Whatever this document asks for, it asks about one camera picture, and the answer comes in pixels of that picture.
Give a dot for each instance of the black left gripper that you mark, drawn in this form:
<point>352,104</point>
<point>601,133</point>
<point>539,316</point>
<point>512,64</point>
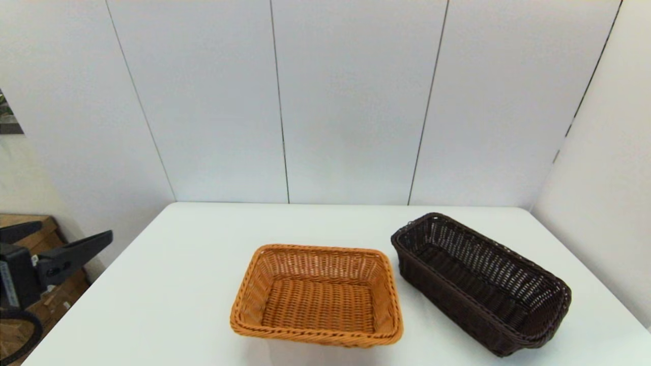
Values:
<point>20,277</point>

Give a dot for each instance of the orange wicker basket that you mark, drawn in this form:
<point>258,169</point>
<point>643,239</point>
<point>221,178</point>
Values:
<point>318,305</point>

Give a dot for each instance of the dark brown wicker basket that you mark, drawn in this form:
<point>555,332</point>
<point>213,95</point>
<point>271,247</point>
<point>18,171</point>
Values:
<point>473,284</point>

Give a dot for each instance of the dark wall picture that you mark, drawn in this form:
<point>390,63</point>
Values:
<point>6,122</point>

